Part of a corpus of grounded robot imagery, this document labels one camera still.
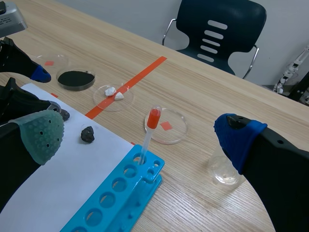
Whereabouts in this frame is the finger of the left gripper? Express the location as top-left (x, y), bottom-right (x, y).
top-left (0, 37), bottom-right (52, 84)
top-left (0, 77), bottom-right (62, 126)

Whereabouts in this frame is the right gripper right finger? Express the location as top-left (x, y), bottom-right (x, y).
top-left (213, 113), bottom-right (309, 232)

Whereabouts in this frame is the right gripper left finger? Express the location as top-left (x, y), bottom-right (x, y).
top-left (0, 110), bottom-right (65, 211)

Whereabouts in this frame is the empty clear glass dish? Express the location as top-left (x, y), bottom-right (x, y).
top-left (35, 53), bottom-right (70, 73)
top-left (144, 108), bottom-right (189, 145)

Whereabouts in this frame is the white sheet of paper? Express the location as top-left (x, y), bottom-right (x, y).
top-left (0, 83), bottom-right (136, 232)

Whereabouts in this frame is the clear plastic beaker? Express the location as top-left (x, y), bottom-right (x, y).
top-left (208, 149), bottom-right (245, 186)

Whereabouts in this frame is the glass dish with black powder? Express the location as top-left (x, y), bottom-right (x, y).
top-left (56, 67), bottom-right (96, 92)

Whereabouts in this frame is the turquoise rack with round holes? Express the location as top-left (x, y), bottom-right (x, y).
top-left (59, 144), bottom-right (166, 232)

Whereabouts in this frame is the dropper with red bulb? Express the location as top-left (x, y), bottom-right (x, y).
top-left (139, 105), bottom-right (162, 165)

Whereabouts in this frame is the dark blue chair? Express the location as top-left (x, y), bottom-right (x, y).
top-left (162, 0), bottom-right (267, 79)

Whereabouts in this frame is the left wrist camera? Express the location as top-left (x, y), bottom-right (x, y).
top-left (0, 0), bottom-right (28, 38)

